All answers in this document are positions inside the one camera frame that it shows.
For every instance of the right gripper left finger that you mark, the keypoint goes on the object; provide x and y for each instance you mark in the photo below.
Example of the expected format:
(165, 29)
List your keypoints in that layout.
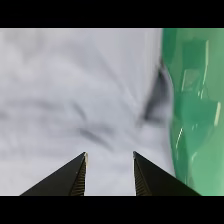
(68, 180)

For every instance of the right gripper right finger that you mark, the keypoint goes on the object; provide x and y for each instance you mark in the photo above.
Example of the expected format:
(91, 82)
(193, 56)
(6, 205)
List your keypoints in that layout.
(150, 180)

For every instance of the purple T-shirt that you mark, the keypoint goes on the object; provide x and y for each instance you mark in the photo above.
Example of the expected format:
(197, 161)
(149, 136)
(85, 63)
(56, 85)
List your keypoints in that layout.
(83, 93)

